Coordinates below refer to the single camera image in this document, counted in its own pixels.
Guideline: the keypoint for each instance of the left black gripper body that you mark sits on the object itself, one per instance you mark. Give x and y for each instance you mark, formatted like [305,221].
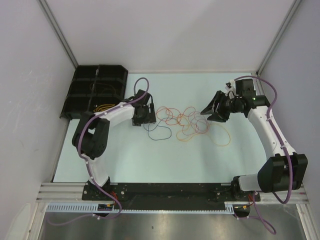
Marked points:
[145,117]

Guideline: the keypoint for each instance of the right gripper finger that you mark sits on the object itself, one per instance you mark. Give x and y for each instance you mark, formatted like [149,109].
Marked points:
[213,105]
[220,118]

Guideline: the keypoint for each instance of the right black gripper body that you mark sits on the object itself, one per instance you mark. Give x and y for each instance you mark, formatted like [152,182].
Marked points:
[230,106]

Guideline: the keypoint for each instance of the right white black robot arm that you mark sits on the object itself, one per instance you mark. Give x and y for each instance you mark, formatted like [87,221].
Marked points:
[284,169]

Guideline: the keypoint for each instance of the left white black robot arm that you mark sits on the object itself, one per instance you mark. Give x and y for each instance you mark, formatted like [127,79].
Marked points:
[92,132]

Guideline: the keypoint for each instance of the black compartment tray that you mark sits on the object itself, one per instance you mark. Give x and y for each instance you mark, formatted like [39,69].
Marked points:
[93,86]

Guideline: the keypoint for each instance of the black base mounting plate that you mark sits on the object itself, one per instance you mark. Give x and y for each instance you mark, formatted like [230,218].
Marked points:
[177,196]

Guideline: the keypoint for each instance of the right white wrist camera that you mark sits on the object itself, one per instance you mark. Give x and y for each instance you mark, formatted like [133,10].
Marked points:
[230,88]

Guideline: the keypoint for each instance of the white slotted cable duct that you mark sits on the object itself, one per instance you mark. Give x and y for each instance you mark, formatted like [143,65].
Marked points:
[99,208]

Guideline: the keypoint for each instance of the aluminium frame rail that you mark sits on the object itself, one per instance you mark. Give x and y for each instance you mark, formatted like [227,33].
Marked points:
[68,192]

